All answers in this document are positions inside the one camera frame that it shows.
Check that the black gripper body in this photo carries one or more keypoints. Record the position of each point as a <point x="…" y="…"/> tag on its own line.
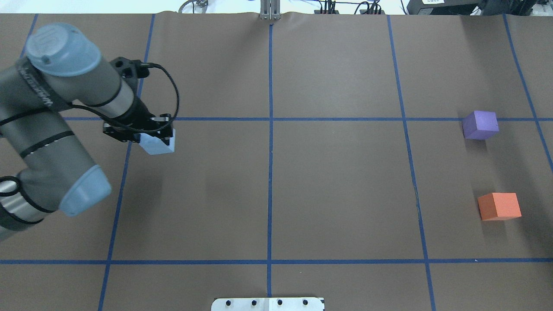
<point x="139" y="114"/>

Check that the light blue foam block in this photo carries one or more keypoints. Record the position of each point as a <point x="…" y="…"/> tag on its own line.
<point x="153" y="145"/>

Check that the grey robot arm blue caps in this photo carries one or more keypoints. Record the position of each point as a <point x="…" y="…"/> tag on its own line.
<point x="61" y="70"/>

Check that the purple foam block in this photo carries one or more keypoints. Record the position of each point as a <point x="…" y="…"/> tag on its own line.
<point x="480" y="125"/>

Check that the orange foam block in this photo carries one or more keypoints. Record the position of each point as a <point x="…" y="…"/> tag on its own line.
<point x="499" y="206"/>

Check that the grey metal clamp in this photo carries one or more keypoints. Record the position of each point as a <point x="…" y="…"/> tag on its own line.
<point x="194" y="6"/>

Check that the black equipment box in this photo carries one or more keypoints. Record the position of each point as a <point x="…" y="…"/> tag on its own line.
<point x="485" y="7"/>

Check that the metal camera post bracket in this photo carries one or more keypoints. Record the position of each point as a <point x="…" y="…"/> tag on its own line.
<point x="270" y="10"/>

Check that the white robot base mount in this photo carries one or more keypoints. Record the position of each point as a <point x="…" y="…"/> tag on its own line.
<point x="269" y="304"/>

